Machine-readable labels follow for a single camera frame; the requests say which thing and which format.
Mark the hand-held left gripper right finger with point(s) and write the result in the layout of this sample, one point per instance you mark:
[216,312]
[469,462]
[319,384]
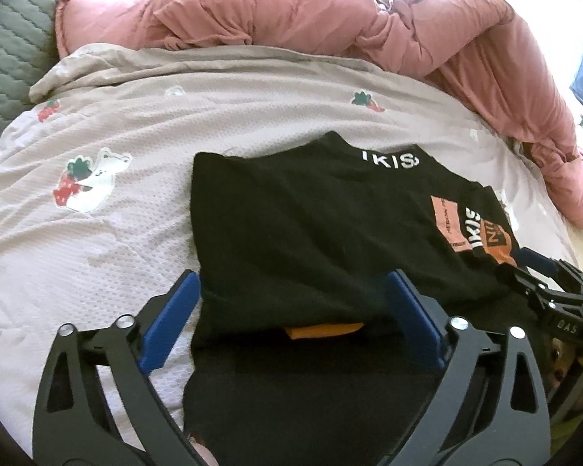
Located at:
[418,320]

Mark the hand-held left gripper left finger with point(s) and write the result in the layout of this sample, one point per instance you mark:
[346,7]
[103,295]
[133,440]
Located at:
[170,320]

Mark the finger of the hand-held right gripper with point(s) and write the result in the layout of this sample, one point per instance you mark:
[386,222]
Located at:
[520,281]
[534,256]

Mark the black printed t-shirt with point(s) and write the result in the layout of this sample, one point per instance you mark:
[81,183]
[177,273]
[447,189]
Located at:
[296,213]

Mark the person's right hand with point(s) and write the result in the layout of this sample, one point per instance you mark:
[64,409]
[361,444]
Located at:
[558,357]

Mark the person's left hand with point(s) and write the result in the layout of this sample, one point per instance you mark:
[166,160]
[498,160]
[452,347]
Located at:
[205,460]

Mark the beige printed blanket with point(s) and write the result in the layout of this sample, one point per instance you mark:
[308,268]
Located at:
[102,252]

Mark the grey quilted headboard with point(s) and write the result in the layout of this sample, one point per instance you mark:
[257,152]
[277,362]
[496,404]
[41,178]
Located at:
[19,48]

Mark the pink duvet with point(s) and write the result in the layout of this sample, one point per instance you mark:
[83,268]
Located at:
[320,14]

